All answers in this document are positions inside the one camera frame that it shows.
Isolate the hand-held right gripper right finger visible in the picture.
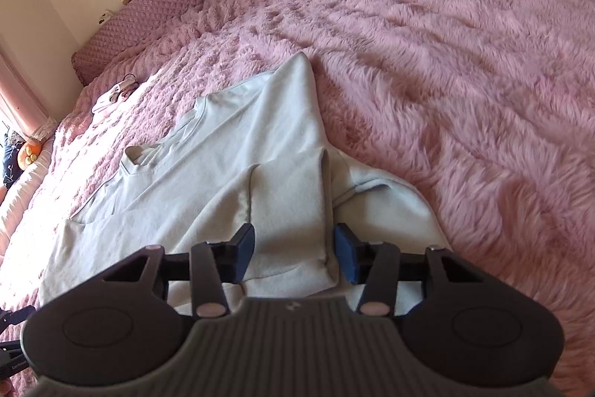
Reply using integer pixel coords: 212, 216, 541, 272
334, 222, 485, 317

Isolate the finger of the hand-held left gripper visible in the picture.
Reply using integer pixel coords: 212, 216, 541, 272
0, 305, 37, 329

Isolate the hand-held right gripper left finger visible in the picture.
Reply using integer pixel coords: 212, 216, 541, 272
103, 223, 257, 318

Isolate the light blue sweatshirt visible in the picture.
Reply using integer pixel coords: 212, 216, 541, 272
38, 51, 454, 317

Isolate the navy patterned pillow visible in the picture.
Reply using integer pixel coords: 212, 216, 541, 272
0, 131, 22, 189

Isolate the orange plush toy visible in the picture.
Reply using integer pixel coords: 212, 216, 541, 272
17, 141, 44, 168

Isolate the pink fluffy blanket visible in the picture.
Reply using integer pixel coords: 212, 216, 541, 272
0, 0, 595, 397

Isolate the small white garment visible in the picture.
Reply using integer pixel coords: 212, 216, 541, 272
91, 74, 139, 115

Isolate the pink curtain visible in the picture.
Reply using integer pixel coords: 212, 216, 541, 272
0, 47, 57, 134

